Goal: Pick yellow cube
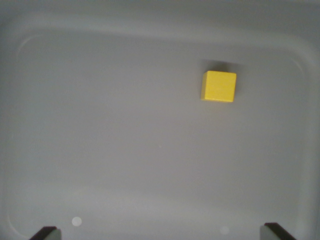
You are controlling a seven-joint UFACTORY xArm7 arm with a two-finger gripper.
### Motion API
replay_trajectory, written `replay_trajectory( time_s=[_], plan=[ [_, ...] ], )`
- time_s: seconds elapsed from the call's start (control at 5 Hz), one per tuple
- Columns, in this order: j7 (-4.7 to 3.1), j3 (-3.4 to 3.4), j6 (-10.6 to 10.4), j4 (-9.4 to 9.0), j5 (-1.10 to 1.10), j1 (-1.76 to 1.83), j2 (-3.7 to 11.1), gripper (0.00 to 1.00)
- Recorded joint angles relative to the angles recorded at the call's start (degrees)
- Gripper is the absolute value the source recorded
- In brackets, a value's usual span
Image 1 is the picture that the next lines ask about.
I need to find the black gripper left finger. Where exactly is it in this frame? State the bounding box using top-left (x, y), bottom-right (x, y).
top-left (29, 225), bottom-right (62, 240)

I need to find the grey plastic tray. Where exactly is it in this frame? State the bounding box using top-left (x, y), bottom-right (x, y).
top-left (0, 0), bottom-right (320, 240)

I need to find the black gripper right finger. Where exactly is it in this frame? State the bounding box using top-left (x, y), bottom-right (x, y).
top-left (259, 222), bottom-right (298, 240)

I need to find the yellow wooden cube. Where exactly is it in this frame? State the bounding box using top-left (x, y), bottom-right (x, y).
top-left (200, 70), bottom-right (237, 103)

